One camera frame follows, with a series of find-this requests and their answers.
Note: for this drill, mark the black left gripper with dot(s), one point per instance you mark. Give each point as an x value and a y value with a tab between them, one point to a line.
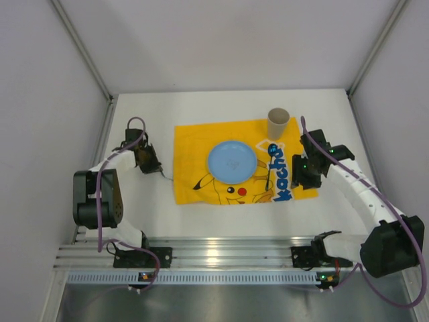
149	161

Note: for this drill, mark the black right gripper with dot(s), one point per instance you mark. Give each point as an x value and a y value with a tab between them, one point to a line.
305	178

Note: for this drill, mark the blue metallic fork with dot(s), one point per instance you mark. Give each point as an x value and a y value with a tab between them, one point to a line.
166	177

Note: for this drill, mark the yellow Pikachu cloth placemat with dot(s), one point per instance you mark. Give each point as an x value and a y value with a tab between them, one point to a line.
193	183

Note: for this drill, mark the beige plastic cup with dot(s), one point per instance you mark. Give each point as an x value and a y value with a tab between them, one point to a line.
277	120

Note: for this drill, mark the light blue plate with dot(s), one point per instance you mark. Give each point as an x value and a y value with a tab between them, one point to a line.
232	162

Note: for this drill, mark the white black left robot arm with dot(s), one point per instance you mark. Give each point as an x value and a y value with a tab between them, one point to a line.
97	201

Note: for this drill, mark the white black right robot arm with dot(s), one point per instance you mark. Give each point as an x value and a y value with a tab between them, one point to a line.
392	240

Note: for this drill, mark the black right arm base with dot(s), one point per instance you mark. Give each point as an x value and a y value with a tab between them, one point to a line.
315	256

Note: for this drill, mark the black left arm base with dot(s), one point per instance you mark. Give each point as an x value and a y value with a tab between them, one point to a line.
138	259

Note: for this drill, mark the aluminium frame rail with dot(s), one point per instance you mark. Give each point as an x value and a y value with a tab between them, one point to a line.
200	253

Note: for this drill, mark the slotted grey cable duct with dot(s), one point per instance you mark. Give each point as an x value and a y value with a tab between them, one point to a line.
204	277

